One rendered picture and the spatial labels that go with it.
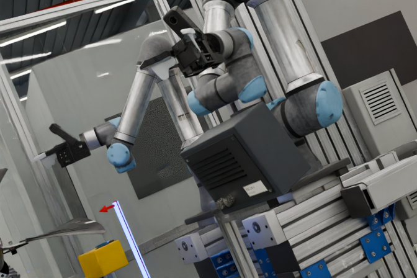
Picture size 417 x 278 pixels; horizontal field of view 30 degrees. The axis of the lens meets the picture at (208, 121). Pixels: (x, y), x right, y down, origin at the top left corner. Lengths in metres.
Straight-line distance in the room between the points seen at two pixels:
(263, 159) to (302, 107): 0.49
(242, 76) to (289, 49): 0.27
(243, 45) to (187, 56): 0.20
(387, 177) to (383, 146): 0.37
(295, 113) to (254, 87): 0.26
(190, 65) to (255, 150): 0.27
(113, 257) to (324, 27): 3.76
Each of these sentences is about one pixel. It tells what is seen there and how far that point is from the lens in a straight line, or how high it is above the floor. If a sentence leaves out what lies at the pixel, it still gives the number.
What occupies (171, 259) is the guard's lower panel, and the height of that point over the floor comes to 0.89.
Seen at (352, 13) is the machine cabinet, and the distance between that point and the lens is 6.18.
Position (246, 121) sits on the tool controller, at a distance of 1.70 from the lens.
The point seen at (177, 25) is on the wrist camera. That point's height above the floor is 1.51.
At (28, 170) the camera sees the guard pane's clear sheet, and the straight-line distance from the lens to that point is 3.13.
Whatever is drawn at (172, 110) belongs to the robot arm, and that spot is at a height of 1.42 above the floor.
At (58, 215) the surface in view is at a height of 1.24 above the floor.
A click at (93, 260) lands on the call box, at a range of 2.65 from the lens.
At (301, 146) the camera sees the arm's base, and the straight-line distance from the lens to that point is 2.24.
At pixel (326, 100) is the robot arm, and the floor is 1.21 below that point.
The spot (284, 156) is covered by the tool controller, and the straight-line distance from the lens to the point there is 1.74.
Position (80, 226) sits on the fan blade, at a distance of 2.33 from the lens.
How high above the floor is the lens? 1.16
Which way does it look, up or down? 3 degrees up
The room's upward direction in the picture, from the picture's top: 24 degrees counter-clockwise
